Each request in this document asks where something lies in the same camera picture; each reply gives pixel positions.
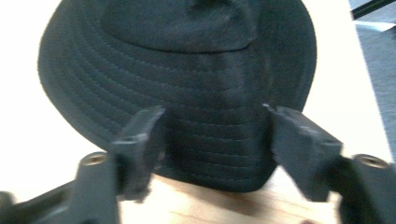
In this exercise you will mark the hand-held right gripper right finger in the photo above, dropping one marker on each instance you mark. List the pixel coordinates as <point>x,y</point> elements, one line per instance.
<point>300,146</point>

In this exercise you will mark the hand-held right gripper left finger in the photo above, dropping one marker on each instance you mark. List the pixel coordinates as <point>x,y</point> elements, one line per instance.
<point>137,146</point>

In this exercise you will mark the black bucket hat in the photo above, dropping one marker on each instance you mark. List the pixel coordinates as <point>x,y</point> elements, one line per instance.
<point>186,93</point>

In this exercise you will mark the black metal stand bar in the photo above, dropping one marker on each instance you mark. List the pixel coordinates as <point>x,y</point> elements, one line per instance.
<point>370,7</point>

